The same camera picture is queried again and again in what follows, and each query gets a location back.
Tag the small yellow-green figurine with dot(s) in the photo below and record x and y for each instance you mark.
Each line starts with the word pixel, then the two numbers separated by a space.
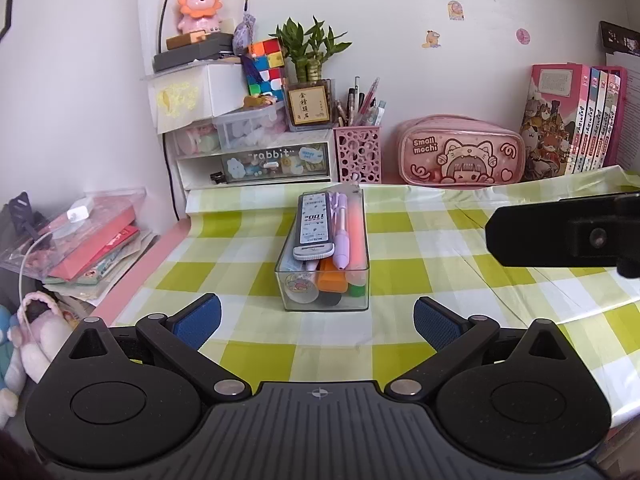
pixel 260 101

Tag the white drawer organizer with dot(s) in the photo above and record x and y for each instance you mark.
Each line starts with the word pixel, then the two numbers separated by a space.
pixel 195 170

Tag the white charger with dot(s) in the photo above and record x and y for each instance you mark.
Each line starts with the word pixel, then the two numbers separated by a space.
pixel 80 210

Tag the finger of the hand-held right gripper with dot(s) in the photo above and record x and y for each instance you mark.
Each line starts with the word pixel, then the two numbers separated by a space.
pixel 540 235

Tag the white correction tape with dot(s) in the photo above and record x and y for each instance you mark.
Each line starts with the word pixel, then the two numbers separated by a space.
pixel 312 225

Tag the pink cartoon book slipcase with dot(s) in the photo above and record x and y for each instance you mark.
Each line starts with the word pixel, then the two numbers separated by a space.
pixel 545 120

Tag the white storage box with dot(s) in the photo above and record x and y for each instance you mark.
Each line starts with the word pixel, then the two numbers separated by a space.
pixel 190 95

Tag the stack of books and folders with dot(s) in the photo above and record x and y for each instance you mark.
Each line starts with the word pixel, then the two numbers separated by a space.
pixel 115 200

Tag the orange capybara wall sticker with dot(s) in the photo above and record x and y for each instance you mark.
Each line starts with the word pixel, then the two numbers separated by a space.
pixel 431 39

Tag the clear lidded storage box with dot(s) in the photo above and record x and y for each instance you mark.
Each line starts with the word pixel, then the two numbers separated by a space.
pixel 250 127

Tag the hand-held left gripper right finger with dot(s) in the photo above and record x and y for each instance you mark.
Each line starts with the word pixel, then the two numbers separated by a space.
pixel 437 322

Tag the clear box with pastel rolls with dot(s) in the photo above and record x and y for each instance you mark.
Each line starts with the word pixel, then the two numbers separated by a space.
pixel 195 139

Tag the white sheet with dark header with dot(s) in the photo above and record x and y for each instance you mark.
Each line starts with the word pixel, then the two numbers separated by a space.
pixel 630 105

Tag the colourful twisted puzzle cube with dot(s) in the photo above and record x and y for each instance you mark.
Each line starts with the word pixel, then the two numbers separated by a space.
pixel 265 65

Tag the round cartoon wall sticker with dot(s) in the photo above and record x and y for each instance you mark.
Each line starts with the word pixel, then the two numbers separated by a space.
pixel 455 10

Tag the dark purple tassel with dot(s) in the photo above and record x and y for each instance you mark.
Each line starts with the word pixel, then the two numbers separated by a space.
pixel 250 67

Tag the blue monkey plush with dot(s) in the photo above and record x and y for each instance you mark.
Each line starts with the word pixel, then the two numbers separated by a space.
pixel 7 360

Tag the pink lion figurine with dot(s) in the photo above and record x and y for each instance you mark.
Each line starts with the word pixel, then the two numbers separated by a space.
pixel 198 7

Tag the white glue stick orange cap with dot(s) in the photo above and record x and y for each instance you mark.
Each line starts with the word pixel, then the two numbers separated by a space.
pixel 332 275

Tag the dark picture frame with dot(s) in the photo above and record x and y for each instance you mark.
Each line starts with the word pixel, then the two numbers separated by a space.
pixel 6 5

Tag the pink round wall sticker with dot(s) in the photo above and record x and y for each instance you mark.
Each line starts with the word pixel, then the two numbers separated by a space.
pixel 523 36

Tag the small black clip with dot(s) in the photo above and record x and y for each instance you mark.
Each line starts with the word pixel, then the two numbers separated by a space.
pixel 217 178

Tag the pink-spined book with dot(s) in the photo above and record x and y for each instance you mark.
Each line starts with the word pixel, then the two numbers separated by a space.
pixel 602 120
pixel 580 120
pixel 612 117
pixel 592 120

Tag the black flat box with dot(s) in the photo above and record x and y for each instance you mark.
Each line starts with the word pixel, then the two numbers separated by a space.
pixel 192 55

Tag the bunch of pens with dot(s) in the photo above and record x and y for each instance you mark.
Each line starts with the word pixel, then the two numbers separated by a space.
pixel 360 107

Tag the green checkered tablecloth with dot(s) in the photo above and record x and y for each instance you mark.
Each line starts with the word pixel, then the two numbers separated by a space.
pixel 430 280

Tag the salmon pink book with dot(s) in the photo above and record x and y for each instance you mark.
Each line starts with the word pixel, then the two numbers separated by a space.
pixel 95 245

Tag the black marker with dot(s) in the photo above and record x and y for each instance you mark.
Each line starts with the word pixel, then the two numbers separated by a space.
pixel 332 299

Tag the small brown wooden box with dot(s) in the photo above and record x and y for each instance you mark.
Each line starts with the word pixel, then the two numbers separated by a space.
pixel 185 40

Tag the pink cartoon pencil case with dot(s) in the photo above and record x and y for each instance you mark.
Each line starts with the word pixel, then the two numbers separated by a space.
pixel 460 155

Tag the cartoon cover booklet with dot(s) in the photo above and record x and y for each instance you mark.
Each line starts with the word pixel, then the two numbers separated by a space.
pixel 112 260

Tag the clear purple mechanical pencil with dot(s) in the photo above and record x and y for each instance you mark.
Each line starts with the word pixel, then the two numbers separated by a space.
pixel 341 250

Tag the white pink plush toy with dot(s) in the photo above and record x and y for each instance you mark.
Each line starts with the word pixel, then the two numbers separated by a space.
pixel 42 340

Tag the clear plastic organizer box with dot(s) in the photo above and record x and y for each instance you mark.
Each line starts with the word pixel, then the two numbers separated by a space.
pixel 300 305

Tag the pink highlighter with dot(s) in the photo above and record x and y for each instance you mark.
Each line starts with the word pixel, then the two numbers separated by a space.
pixel 357 240

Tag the glass plant pot with label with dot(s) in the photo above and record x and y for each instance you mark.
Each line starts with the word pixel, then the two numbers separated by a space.
pixel 307 105

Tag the green highlighter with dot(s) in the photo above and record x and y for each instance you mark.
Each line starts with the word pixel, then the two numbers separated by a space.
pixel 356 290

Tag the pile of pale booklets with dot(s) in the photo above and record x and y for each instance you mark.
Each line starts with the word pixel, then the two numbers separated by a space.
pixel 100 290

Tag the purple hanging pouch charm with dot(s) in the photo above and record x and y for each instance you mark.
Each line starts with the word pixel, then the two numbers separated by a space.
pixel 244 32

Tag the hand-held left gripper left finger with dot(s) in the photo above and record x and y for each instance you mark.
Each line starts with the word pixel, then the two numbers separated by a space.
pixel 197 322

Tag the pink perforated pen holder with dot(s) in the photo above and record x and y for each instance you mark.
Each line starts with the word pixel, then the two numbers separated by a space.
pixel 357 157

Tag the black phone stand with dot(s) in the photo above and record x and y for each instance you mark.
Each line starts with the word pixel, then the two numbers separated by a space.
pixel 20 210

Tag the lucky bamboo plant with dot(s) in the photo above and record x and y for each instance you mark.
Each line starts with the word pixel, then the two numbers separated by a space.
pixel 307 45

